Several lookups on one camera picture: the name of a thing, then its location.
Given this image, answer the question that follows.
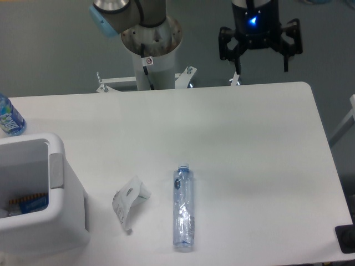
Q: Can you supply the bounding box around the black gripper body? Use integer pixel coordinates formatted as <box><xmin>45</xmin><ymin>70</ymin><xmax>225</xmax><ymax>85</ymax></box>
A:
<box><xmin>231</xmin><ymin>3</ymin><xmax>283</xmax><ymax>50</ymax></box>

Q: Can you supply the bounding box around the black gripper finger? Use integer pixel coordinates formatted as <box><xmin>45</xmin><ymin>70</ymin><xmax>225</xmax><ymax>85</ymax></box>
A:
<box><xmin>218</xmin><ymin>26</ymin><xmax>242</xmax><ymax>75</ymax></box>
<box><xmin>276</xmin><ymin>18</ymin><xmax>303</xmax><ymax>72</ymax></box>

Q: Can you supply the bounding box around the white plastic wrapper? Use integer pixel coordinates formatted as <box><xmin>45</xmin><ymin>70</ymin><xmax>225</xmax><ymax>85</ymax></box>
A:
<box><xmin>112</xmin><ymin>176</ymin><xmax>151</xmax><ymax>231</ymax></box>

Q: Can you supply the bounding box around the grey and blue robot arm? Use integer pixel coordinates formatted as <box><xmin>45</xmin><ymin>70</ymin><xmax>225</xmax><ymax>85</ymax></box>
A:
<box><xmin>91</xmin><ymin>1</ymin><xmax>303</xmax><ymax>74</ymax></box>

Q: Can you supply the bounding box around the white trash can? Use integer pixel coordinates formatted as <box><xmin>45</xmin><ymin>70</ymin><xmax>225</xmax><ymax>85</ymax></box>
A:
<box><xmin>1</xmin><ymin>133</ymin><xmax>90</xmax><ymax>255</ymax></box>

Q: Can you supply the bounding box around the empty clear plastic bottle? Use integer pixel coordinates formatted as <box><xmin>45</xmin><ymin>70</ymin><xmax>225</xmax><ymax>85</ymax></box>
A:
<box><xmin>173</xmin><ymin>163</ymin><xmax>195</xmax><ymax>251</ymax></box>

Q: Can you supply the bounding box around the black object at table edge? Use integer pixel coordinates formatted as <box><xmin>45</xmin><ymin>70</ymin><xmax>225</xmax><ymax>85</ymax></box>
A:
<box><xmin>335</xmin><ymin>224</ymin><xmax>355</xmax><ymax>254</ymax></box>

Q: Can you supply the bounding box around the blue labelled water bottle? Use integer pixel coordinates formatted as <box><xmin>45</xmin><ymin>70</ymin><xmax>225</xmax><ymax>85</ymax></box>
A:
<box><xmin>1</xmin><ymin>94</ymin><xmax>27</xmax><ymax>136</ymax></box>

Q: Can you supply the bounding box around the blue snack wrapper in bin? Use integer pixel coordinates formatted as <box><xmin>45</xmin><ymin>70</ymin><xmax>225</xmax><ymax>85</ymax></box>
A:
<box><xmin>8</xmin><ymin>193</ymin><xmax>49</xmax><ymax>216</ymax></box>

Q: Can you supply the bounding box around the white pedestal base frame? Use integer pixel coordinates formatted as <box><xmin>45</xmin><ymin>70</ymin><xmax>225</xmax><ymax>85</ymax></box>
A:
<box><xmin>95</xmin><ymin>65</ymin><xmax>241</xmax><ymax>94</ymax></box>

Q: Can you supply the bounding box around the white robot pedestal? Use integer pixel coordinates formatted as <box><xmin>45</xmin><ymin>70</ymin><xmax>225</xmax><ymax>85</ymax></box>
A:
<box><xmin>121</xmin><ymin>16</ymin><xmax>182</xmax><ymax>76</ymax></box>

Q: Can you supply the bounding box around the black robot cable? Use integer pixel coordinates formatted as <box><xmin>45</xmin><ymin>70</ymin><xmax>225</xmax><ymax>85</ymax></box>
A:
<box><xmin>140</xmin><ymin>43</ymin><xmax>155</xmax><ymax>91</ymax></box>

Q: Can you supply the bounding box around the white frame at right edge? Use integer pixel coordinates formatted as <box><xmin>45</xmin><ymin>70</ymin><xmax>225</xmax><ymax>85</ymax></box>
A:
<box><xmin>328</xmin><ymin>95</ymin><xmax>354</xmax><ymax>148</ymax></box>

